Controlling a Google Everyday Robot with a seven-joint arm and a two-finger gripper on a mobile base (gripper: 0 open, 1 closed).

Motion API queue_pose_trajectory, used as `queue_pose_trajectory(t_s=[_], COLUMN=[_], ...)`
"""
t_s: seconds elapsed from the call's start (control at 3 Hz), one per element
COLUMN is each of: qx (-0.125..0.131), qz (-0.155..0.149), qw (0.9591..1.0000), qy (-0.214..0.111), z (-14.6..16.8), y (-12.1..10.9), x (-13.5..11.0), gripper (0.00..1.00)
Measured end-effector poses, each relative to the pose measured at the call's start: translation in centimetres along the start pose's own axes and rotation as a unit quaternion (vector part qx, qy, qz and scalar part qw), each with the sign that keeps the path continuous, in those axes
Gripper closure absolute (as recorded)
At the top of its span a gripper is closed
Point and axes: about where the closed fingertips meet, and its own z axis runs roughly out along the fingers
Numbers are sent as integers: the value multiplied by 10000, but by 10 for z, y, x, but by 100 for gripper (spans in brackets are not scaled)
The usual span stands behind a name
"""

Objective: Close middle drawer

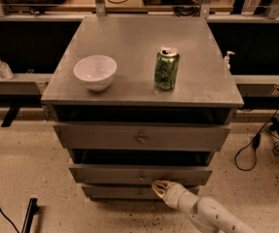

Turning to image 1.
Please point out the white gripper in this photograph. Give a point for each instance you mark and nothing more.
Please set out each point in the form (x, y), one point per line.
(177, 194)

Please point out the grey drawer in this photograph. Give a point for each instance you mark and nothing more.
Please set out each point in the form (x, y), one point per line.
(139, 167)
(108, 191)
(141, 136)

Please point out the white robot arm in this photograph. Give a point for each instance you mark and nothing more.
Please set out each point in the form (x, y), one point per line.
(205, 213)

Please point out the grey bottom drawer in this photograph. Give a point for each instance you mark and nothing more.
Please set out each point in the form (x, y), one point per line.
(108, 191)

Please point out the grey wooden drawer cabinet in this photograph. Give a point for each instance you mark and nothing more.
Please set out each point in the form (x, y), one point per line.
(204, 92)

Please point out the grey top drawer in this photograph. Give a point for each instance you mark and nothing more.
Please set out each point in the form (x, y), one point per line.
(141, 136)

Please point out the green soda can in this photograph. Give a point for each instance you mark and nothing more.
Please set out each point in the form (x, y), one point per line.
(166, 68)

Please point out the black floor stand bar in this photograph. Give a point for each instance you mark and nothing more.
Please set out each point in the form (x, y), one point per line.
(31, 211)

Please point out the white ceramic bowl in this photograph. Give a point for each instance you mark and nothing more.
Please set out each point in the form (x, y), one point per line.
(96, 72)

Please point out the white pump bottle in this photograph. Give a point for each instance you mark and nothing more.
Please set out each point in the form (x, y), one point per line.
(227, 58)

